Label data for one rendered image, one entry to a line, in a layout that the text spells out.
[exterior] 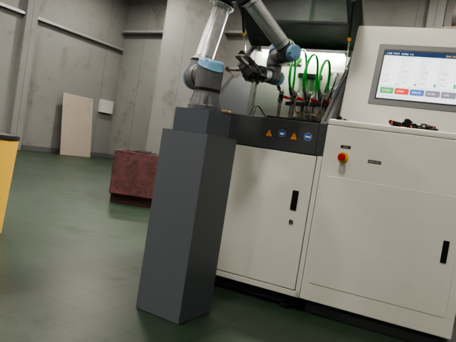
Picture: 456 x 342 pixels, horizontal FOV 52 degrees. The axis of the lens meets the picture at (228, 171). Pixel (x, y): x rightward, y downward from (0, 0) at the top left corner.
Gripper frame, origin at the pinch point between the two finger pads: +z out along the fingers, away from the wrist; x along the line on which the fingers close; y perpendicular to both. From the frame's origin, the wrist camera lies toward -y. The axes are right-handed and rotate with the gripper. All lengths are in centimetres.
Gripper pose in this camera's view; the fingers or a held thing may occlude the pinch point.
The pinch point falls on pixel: (231, 61)
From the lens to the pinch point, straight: 220.8
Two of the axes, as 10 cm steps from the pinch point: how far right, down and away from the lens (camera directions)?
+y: 4.4, 7.7, -4.5
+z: -6.8, -0.4, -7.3
